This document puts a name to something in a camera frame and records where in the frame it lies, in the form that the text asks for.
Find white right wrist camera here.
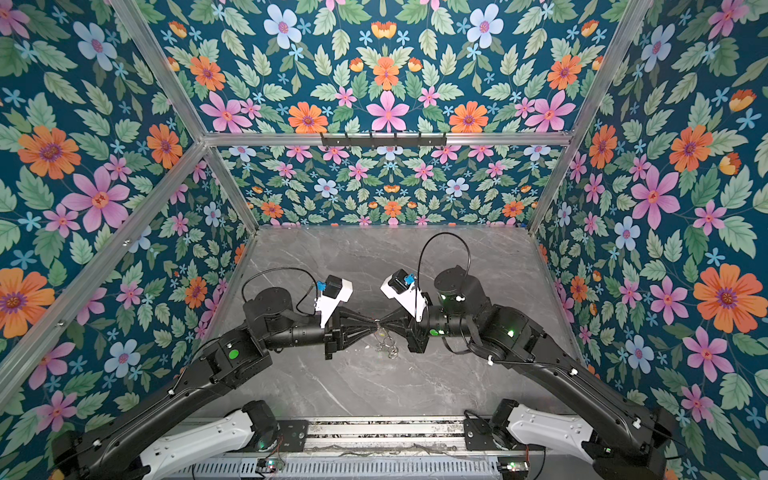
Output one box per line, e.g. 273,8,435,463
380,269,427,323

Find silver keyring with keys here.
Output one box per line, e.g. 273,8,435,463
374,323,399,360

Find left camera black cable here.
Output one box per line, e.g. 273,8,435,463
241,266,322,316

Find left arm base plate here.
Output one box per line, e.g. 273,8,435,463
261,420,310,453

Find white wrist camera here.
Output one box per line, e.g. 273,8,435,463
380,269,427,323
314,275,354,328

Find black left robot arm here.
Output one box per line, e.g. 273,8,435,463
50,287,378,479

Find right camera black cable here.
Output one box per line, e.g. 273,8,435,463
415,232,473,289

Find camera black cable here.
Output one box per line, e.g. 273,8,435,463
241,266,322,316
415,232,473,289

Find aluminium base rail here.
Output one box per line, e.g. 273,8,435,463
179,416,601,457

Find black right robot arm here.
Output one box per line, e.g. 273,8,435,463
381,266,675,479

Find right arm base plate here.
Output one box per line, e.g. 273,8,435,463
463,411,510,451

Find black hook rail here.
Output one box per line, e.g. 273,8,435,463
320,133,448,148

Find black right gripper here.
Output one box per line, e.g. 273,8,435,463
380,303,477,355

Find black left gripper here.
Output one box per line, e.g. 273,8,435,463
262,302,381,360

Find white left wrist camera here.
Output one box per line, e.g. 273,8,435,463
314,275,354,328

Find white ventilation grille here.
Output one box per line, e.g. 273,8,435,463
169,456,502,479

